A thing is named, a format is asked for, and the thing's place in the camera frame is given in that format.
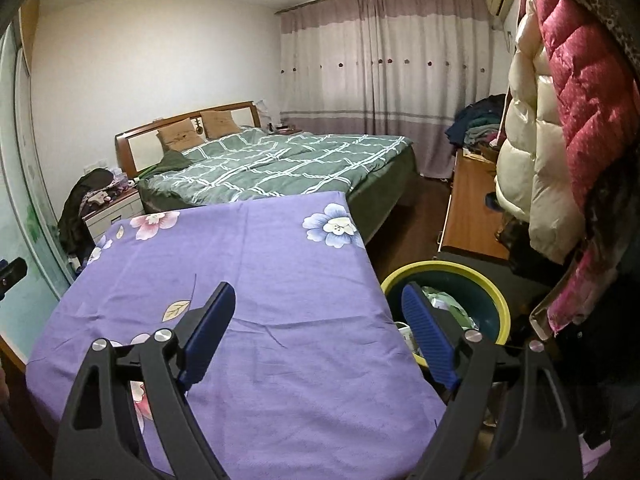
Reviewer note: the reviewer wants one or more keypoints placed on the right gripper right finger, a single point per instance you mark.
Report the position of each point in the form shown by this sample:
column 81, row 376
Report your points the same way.
column 535, row 436

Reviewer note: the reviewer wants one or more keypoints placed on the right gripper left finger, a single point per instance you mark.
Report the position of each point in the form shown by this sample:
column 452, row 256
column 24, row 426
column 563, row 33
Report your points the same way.
column 99, row 436

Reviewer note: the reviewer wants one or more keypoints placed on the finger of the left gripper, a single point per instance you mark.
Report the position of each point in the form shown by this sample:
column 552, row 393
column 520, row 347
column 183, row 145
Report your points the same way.
column 11, row 272

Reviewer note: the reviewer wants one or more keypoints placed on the green wet wipes pack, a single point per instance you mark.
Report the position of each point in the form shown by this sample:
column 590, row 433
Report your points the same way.
column 443, row 301

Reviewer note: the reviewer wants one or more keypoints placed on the yellow rimmed trash bin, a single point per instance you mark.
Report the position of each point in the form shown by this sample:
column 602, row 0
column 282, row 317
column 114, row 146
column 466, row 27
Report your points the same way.
column 479, row 296

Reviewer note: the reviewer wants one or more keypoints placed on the sliding wardrobe door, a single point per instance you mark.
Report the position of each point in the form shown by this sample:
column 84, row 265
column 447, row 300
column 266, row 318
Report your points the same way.
column 28, row 223

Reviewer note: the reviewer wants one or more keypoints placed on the clothes pile on nightstand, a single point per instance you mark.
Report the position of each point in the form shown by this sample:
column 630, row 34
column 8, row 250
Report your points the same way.
column 93, row 191

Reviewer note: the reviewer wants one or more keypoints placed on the white nightstand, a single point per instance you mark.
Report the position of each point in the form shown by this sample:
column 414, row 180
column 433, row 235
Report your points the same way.
column 125, row 206

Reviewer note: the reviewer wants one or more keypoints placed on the wooden bed headboard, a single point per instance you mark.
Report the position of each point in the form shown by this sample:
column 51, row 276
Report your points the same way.
column 140, row 148

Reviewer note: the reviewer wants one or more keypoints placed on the purple floral table cloth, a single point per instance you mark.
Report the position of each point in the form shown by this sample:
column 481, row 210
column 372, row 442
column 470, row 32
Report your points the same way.
column 312, row 379

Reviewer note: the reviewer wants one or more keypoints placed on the wooden desk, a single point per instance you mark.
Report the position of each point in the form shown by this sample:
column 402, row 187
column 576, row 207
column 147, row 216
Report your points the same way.
column 470, row 228

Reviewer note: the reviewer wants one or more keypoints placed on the brown left pillow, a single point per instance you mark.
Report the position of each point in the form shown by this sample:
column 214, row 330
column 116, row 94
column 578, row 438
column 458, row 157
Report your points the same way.
column 179, row 136

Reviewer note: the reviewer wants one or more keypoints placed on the brown pillow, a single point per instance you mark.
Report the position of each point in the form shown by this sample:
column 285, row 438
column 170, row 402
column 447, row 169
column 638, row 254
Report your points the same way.
column 218, row 123
column 179, row 136

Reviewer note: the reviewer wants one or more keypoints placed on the white puffer jacket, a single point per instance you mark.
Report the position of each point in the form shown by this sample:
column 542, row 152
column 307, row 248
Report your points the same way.
column 532, row 179

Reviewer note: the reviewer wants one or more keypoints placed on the brown right pillow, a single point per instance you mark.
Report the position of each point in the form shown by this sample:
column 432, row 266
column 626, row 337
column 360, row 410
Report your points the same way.
column 218, row 123

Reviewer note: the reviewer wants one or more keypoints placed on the green plaid bed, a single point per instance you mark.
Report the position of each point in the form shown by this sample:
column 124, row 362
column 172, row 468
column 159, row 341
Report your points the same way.
column 372, row 171

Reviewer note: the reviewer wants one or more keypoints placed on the pile of clothes on desk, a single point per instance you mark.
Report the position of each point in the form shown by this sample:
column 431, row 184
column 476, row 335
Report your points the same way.
column 478, row 122

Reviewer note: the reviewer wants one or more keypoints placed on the red puffer jacket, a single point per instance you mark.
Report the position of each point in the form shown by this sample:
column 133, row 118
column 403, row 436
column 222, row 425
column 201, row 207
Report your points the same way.
column 597, row 97

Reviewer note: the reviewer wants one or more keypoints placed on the pink white curtain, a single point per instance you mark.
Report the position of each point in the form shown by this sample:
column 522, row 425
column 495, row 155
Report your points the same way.
column 390, row 68

